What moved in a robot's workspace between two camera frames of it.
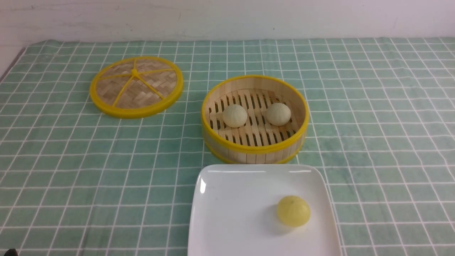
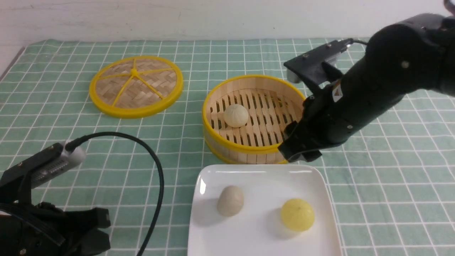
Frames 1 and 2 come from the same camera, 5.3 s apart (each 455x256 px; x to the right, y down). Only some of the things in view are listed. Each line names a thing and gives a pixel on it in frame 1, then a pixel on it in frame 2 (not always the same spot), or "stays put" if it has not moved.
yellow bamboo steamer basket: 257,141 stays put
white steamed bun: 234,116 stays put
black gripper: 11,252 to 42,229
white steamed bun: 278,114 to 230,201
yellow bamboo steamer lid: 136,87 stays put
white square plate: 234,212 stays put
